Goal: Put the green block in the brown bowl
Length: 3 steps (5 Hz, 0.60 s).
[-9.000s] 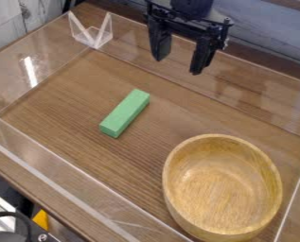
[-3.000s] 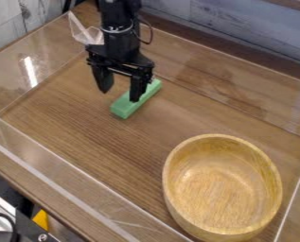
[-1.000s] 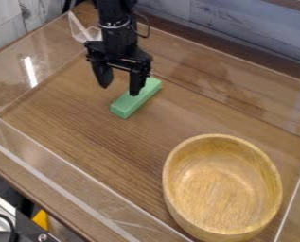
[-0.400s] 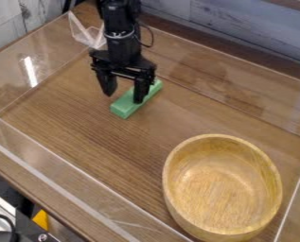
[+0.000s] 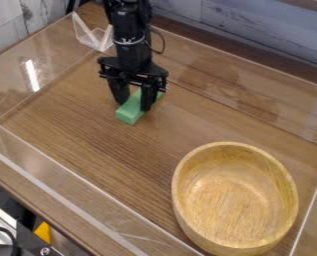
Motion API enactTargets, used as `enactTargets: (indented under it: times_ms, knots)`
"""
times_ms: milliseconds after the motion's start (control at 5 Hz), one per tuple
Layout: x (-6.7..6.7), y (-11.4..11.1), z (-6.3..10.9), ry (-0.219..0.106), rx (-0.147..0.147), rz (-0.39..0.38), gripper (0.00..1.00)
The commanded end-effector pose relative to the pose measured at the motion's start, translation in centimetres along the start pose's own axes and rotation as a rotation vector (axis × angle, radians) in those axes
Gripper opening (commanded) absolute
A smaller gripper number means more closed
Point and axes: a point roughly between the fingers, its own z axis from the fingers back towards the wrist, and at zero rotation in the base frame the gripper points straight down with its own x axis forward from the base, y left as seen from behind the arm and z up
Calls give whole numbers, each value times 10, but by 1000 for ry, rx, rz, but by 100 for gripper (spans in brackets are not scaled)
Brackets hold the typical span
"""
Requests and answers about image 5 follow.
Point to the yellow black machine base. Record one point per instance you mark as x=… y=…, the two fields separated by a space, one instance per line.
x=19 y=241

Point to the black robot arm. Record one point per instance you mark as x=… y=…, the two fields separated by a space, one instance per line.
x=130 y=17

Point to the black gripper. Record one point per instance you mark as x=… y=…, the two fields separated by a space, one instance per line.
x=132 y=66

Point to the green rectangular block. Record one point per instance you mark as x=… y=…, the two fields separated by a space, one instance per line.
x=128 y=112

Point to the clear acrylic corner bracket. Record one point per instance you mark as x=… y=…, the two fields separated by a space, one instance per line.
x=95 y=38

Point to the brown wooden bowl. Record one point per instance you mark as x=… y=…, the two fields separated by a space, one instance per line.
x=234 y=199

